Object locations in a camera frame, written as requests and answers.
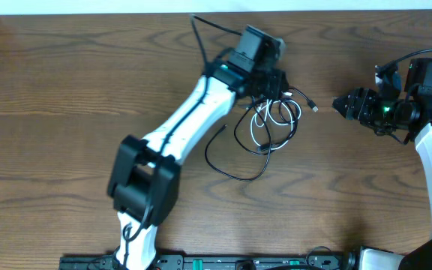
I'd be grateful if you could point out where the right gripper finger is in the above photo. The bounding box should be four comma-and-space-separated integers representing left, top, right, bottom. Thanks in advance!
332, 93, 356, 107
332, 105, 347, 118

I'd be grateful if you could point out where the white usb cable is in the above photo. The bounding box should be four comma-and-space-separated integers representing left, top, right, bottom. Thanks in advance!
249, 91, 302, 152

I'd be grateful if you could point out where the black usb cable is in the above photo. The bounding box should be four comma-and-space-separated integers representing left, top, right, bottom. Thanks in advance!
203, 86, 319, 182

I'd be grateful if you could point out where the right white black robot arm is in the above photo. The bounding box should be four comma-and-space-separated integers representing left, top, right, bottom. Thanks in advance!
332, 58, 432, 269

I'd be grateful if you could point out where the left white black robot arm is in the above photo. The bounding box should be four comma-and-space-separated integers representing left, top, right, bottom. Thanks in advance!
107, 25, 288, 269

